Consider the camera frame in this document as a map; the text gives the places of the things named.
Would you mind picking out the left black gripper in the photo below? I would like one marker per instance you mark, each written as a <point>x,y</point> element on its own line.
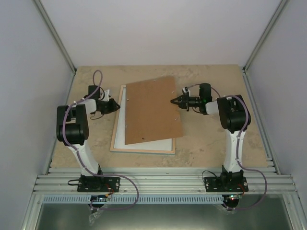
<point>113,108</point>

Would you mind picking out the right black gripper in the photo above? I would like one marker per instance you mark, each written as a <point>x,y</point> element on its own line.
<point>185,102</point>

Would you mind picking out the brown cardboard backing board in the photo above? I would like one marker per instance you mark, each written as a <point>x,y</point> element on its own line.
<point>149,114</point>

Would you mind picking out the wooden teal picture frame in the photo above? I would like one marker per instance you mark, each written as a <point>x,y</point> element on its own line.
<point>115,143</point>

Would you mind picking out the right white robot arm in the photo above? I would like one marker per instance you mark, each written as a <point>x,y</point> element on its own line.
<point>234,118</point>

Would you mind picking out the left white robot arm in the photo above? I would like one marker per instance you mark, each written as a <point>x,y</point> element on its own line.
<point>73,131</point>

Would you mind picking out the left circuit board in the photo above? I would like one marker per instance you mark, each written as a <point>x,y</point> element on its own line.
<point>100,198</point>

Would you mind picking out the circuit board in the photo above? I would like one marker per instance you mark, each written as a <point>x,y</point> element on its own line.
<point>100,198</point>
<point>233,197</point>

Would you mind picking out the right circuit board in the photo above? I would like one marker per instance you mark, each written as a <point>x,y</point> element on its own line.
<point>233,197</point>

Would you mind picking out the clear plastic bag scrap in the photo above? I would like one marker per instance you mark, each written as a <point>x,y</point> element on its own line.
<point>95,215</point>

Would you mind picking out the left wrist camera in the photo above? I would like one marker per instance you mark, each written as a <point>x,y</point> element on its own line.
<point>105,95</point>

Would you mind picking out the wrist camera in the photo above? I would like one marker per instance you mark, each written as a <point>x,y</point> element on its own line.
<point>186,91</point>
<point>105,95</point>

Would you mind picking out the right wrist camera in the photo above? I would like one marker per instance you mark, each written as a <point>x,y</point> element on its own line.
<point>186,91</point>

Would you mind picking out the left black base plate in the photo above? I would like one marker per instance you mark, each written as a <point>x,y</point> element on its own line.
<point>98,184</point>

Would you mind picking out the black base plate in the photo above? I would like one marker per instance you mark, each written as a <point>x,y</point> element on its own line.
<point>98,184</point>
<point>216,184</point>

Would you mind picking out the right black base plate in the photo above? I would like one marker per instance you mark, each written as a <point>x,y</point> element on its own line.
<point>216,184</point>

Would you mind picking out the aluminium rail beam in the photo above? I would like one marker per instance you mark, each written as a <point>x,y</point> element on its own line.
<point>165,180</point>

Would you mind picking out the left aluminium corner post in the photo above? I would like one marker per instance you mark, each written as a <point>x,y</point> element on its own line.
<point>50,26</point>

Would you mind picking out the aluminium corner post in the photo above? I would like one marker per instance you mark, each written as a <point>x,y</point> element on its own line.
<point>268,29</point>
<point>50,26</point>

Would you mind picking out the grey slotted cable duct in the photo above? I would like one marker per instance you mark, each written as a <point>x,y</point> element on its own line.
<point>143,199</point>

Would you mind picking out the right aluminium corner post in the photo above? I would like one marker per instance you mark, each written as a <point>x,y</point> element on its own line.
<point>268,29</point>

